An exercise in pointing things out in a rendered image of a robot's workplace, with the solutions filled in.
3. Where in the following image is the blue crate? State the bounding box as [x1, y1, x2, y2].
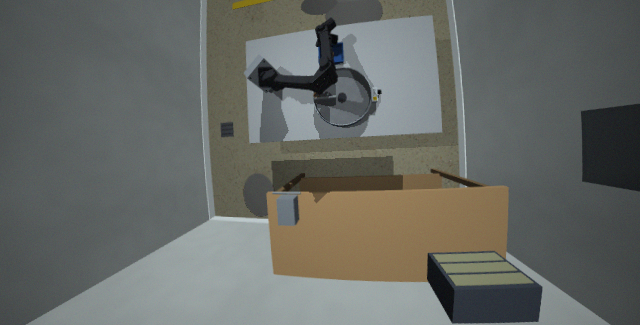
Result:
[318, 42, 344, 65]

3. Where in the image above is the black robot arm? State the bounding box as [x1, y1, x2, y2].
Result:
[258, 17, 338, 95]

